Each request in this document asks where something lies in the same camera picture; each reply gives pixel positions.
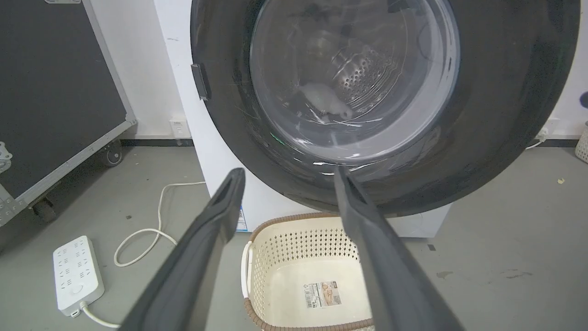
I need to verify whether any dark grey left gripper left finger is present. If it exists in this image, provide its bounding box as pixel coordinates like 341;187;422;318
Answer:
119;168;246;331

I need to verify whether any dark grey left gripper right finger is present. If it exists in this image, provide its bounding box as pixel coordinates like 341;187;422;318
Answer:
333;166;465;331

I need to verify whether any round black washing machine door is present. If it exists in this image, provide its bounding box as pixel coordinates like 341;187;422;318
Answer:
190;0;581;218

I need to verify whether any white washing machine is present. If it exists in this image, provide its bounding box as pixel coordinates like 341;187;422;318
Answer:
153;0;452;239

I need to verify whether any cream perforated laundry basket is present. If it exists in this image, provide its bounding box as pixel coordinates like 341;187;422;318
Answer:
241;212;375;331

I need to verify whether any white power strip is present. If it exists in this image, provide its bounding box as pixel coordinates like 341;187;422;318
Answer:
53;235;105;318

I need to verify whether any white garment in drum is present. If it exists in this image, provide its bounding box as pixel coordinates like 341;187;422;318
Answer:
300;83;353;120

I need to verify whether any black flight case on wheels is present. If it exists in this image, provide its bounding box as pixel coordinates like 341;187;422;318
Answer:
0;0;137;228

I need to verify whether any white woven basket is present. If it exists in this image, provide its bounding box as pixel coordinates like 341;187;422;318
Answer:
575;122;588;164

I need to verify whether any white power cable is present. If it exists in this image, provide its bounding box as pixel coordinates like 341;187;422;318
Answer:
79;181;207;329

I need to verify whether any white wall socket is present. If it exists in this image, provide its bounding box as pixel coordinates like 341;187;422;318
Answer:
170;119;191;139

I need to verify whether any white wall plug with cable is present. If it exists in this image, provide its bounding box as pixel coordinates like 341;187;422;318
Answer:
526;118;561;150

